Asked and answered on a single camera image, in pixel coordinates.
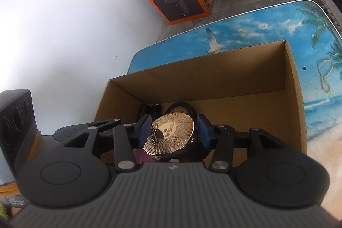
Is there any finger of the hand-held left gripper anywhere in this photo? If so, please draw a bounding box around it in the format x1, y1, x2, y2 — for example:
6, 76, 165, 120
80, 118, 121, 131

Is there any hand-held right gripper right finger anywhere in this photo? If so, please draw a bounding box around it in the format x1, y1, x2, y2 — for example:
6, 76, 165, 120
196, 114, 284, 173

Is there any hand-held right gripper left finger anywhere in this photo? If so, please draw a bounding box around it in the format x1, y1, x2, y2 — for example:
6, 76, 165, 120
63, 114, 152, 173

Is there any gold lid black jar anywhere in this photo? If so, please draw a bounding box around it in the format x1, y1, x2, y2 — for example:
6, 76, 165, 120
142, 114, 199, 162

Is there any brown cardboard box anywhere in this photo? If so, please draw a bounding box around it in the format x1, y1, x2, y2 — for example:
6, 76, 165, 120
93, 40, 308, 164

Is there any small black tube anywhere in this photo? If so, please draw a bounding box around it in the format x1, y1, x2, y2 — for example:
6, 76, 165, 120
148, 104, 163, 122

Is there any black tape roll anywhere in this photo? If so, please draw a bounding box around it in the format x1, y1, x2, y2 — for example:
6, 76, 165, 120
164, 101, 198, 124

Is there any pink plastic lid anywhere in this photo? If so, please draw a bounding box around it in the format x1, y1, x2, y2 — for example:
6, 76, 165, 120
133, 149, 157, 163

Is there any beach print table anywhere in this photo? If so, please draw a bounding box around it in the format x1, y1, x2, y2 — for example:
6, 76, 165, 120
128, 0, 342, 141

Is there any tan rubber band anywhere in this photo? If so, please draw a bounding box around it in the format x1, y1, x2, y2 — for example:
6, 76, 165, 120
317, 58, 334, 93

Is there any black cylinder with metal ring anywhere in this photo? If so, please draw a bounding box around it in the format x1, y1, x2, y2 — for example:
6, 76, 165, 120
138, 104, 149, 122

